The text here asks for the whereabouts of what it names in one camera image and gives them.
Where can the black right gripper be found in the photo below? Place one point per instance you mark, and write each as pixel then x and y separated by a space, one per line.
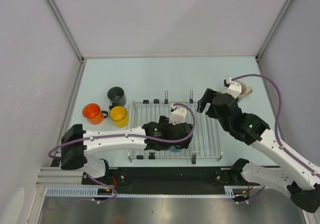
pixel 207 98

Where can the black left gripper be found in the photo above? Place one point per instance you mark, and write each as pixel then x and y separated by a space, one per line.
pixel 164 122

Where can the blue mug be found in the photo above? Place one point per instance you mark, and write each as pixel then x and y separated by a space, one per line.
pixel 176 149

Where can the cream floral mug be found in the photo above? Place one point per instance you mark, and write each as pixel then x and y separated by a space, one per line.
pixel 245 90

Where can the yellow mug black handle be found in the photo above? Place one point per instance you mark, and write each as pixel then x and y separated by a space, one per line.
pixel 119 116

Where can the dark green mug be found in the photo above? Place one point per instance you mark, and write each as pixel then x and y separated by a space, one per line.
pixel 116 96

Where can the orange mug black handle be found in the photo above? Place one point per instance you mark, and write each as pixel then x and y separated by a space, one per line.
pixel 93 114

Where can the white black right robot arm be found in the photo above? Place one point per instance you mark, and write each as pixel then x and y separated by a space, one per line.
pixel 300 178

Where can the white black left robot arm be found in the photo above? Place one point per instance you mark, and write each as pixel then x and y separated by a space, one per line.
pixel 78 144

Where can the black front rack knob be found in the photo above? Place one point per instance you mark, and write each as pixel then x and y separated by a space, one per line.
pixel 152 156

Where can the black front rack hook clip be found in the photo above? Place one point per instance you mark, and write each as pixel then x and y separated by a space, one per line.
pixel 193 156

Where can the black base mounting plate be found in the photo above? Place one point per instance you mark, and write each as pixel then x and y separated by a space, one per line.
pixel 213 176

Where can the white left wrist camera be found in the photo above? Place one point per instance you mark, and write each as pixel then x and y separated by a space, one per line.
pixel 178 115

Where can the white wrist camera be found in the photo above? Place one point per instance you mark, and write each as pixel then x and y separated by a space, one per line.
pixel 178 115
pixel 233 88

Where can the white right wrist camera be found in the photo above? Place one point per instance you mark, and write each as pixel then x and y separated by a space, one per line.
pixel 233 88

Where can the metal wire dish rack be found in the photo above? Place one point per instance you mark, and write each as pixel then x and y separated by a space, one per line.
pixel 205 136

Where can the white slotted cable duct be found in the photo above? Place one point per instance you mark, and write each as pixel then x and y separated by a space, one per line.
pixel 152 190

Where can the aluminium frame post right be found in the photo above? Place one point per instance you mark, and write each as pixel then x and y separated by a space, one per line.
pixel 276 24

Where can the aluminium frame post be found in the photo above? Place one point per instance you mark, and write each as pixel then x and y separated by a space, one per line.
pixel 276 24
pixel 53 7

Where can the aluminium frame post left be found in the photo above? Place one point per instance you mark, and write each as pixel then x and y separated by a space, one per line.
pixel 53 7

